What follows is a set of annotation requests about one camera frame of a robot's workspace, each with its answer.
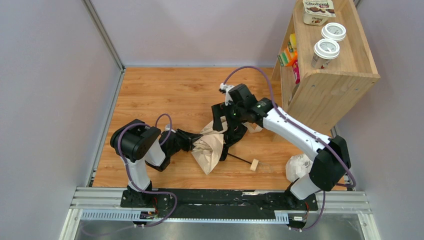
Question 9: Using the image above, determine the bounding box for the Chobani yogurt cup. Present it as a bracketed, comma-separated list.
[302, 0, 336, 26]

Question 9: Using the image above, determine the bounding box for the pink package on shelf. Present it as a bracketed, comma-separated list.
[291, 60, 301, 84]

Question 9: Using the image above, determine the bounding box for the near white lidded cup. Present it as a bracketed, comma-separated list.
[310, 38, 340, 69]

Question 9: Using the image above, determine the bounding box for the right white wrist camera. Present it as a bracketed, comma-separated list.
[219, 83, 235, 106]

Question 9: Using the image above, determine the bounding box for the wooden shelf unit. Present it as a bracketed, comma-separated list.
[271, 0, 380, 134]

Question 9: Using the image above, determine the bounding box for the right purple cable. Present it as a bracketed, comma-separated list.
[222, 65, 357, 232]

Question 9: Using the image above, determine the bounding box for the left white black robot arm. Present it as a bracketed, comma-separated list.
[110, 119, 202, 208]

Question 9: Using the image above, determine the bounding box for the black and beige folding umbrella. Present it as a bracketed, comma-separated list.
[191, 102, 274, 176]

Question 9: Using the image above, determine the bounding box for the green orange sponge pack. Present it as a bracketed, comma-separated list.
[277, 46, 298, 67]

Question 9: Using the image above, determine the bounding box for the far white lidded cup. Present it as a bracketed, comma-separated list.
[321, 22, 347, 42]

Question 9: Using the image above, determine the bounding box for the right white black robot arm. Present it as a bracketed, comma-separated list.
[219, 83, 351, 205]

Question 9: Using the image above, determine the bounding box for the white lidded cup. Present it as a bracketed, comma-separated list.
[321, 22, 347, 42]
[310, 38, 340, 69]

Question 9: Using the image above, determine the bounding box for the yellow green item on shelf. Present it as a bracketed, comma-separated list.
[287, 33, 297, 53]

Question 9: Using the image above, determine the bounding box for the crumpled white plastic bag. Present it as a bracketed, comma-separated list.
[285, 153, 313, 183]

